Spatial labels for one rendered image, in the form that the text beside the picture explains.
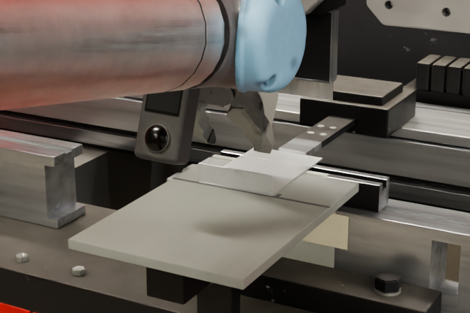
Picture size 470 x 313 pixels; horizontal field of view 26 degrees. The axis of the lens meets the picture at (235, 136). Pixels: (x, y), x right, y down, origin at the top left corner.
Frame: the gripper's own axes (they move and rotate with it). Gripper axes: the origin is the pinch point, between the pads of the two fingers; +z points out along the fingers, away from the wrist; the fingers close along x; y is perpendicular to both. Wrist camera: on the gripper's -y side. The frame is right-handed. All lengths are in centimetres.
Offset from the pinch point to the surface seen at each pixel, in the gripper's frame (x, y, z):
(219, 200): 0.0, -5.6, 1.5
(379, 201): -12.7, 2.2, 10.4
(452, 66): -8.7, 35.4, 30.7
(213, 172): 2.5, -2.1, 2.5
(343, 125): -1.9, 16.3, 19.1
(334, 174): -6.8, 4.6, 10.5
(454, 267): 26, 84, 198
